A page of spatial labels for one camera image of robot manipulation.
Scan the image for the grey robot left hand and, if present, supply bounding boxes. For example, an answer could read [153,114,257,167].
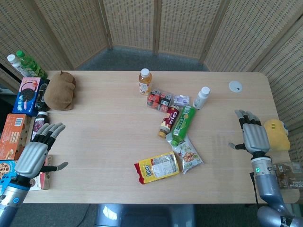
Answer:
[14,122,69,178]

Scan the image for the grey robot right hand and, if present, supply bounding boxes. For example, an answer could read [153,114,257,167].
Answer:
[228,109,271,156]

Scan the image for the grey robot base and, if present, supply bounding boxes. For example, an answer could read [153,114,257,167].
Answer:
[94,203,197,227]

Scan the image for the yellow plush toy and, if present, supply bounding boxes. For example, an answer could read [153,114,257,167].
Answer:
[263,119,292,152]

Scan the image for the red white snack box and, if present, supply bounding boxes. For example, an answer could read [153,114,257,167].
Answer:
[28,155,54,191]

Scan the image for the blue chocolate chip cookie box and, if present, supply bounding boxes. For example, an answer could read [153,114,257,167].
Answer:
[0,160,18,195]

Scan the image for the orange cardboard box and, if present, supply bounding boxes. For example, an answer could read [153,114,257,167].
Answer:
[0,113,28,160]

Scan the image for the dark purple drink bottle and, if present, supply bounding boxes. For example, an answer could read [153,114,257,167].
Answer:
[30,111,51,142]

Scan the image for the clear cold brew package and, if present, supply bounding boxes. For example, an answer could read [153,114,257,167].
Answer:
[271,161,303,190]

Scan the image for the pink blue cookie box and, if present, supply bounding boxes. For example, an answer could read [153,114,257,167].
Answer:
[12,77,45,116]

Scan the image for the black snack pack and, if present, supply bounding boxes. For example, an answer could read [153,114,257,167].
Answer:
[35,79,51,112]

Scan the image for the white yogurt bottle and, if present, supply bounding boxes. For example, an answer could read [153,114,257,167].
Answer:
[193,87,211,110]

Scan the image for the nut snack bag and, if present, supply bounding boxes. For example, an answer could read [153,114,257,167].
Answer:
[165,131,205,175]

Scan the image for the brown plush toy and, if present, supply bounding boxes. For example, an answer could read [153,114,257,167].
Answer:
[44,70,77,111]

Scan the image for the green plastic drink bottle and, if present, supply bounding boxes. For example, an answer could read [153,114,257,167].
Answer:
[170,105,197,146]

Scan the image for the small purple box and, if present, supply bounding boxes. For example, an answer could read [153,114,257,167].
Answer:
[173,94,190,106]

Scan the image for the Costa coffee bottle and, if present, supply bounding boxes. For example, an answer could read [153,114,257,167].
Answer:
[158,105,181,139]

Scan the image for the green soda bottle leaf label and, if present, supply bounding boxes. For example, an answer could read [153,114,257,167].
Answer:
[16,50,48,81]

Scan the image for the white bottle grey cap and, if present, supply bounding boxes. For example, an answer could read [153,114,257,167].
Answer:
[7,54,25,77]

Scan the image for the yellow Lipo biscuit pack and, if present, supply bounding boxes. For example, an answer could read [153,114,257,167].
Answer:
[134,151,181,185]

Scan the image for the clear coffee capsule box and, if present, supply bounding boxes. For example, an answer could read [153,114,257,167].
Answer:
[146,88,175,113]

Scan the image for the orange tea bottle white cap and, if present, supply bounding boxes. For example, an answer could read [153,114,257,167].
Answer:
[138,68,153,96]

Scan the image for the woven wooden folding screen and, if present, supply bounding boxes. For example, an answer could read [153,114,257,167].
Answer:
[0,0,303,164]

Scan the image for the black cable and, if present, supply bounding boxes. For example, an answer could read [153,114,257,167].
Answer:
[246,172,259,208]

